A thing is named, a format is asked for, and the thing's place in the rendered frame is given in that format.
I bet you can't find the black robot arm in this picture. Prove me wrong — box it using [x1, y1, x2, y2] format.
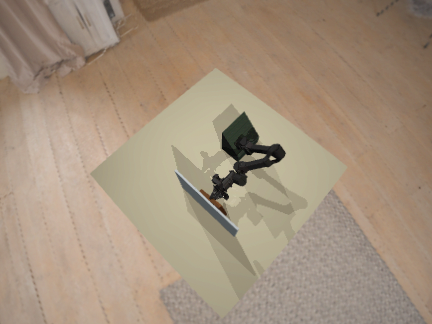
[226, 137, 286, 186]

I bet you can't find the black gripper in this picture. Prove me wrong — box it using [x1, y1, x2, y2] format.
[209, 177, 233, 201]

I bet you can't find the brown wooden picture frame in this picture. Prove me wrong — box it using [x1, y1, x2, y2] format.
[199, 189, 227, 216]

